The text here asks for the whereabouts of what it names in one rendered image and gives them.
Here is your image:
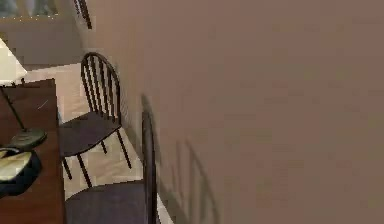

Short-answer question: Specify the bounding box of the dark spindle-back chair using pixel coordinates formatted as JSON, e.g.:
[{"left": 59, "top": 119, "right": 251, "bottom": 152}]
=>
[
  {"left": 58, "top": 51, "right": 133, "bottom": 189},
  {"left": 64, "top": 110, "right": 159, "bottom": 224}
]

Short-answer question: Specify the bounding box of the black table lamp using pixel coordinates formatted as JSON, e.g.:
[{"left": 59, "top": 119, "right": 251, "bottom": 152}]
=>
[{"left": 0, "top": 37, "right": 48, "bottom": 150}]

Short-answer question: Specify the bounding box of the brown wooden table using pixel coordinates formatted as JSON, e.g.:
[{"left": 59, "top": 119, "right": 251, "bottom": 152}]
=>
[{"left": 0, "top": 78, "right": 67, "bottom": 224}]

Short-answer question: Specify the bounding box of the black bowl with pale contents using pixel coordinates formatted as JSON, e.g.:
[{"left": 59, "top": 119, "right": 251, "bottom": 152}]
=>
[{"left": 0, "top": 147, "right": 43, "bottom": 198}]

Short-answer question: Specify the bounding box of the window with pale frame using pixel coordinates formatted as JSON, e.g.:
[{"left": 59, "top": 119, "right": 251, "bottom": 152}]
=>
[{"left": 0, "top": 0, "right": 60, "bottom": 19}]

